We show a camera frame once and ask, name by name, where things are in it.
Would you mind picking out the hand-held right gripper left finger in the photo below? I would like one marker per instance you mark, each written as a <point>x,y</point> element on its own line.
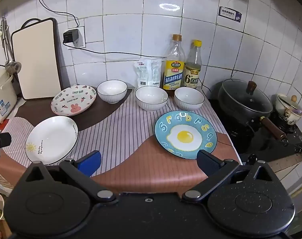
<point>92,163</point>

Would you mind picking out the wall sticker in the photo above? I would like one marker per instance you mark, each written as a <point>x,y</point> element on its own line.
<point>229,15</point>

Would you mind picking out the striped brown table mat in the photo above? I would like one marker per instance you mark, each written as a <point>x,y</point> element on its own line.
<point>116,134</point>

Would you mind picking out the black power adapter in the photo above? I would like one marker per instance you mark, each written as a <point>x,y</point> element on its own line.
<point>71,36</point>

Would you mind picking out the white cutting board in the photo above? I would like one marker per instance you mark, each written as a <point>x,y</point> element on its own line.
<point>37,59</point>

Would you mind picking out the cream carrot print plate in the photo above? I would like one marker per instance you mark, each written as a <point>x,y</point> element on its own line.
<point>73,97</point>
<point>84,111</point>

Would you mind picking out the steel ladle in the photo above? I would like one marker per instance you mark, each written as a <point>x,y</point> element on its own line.
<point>12,67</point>

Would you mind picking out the clear vinegar bottle yellow cap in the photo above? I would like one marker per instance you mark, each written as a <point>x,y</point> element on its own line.
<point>193,72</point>

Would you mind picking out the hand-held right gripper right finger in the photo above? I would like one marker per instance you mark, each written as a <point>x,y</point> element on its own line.
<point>207,161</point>

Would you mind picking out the white seasoning bag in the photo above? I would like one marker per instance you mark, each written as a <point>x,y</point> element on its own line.
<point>148,73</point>

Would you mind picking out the yellow label cooking wine bottle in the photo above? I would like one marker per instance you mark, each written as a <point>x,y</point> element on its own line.
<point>174,72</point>

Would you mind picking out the white sun print plate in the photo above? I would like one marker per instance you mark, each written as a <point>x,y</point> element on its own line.
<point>52,139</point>

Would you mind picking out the white wall socket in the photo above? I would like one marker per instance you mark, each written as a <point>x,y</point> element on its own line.
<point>81,36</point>

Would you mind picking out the white rice cooker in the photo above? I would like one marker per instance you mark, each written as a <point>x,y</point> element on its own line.
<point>1,99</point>

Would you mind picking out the small ceramic pot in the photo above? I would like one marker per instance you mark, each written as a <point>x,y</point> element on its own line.
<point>289,115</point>

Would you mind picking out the glass wok lid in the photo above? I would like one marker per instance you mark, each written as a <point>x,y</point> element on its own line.
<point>240,97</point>

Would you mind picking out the white ribbed bowl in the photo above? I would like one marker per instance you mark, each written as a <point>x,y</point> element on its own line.
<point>189,99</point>
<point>112,92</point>
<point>151,99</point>

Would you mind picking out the black wok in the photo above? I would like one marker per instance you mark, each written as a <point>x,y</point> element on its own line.
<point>240,115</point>

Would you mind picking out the blue fried egg plate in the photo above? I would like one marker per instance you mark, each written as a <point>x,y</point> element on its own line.
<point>165,129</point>

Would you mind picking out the black gas stove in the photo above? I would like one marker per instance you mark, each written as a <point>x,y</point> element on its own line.
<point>265,149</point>

